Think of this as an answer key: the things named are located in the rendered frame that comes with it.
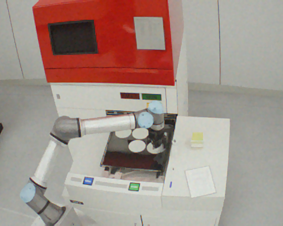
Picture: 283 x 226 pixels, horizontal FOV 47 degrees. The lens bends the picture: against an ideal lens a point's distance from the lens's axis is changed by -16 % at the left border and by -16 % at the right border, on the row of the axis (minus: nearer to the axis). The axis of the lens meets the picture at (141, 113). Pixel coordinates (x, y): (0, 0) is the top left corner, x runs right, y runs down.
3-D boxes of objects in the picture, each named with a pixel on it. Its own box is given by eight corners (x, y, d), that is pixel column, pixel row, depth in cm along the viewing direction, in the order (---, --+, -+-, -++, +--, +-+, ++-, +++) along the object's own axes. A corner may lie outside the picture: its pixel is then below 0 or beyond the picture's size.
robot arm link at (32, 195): (35, 215, 169) (16, 198, 167) (36, 208, 182) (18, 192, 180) (48, 202, 171) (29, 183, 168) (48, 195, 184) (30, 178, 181)
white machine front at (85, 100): (62, 121, 263) (50, 76, 236) (178, 129, 247) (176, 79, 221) (60, 124, 260) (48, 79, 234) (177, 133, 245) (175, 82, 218)
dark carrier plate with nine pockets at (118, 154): (115, 125, 245) (115, 124, 244) (170, 128, 238) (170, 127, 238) (102, 165, 220) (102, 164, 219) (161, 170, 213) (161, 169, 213)
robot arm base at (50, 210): (52, 228, 168) (37, 215, 166) (45, 226, 180) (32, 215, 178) (66, 209, 176) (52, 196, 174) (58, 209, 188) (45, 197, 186)
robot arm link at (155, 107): (144, 102, 200) (159, 97, 202) (145, 118, 208) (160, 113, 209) (150, 111, 195) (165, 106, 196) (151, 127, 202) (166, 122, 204)
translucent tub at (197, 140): (191, 139, 219) (191, 131, 214) (203, 140, 218) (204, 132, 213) (190, 149, 213) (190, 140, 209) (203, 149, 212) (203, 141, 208)
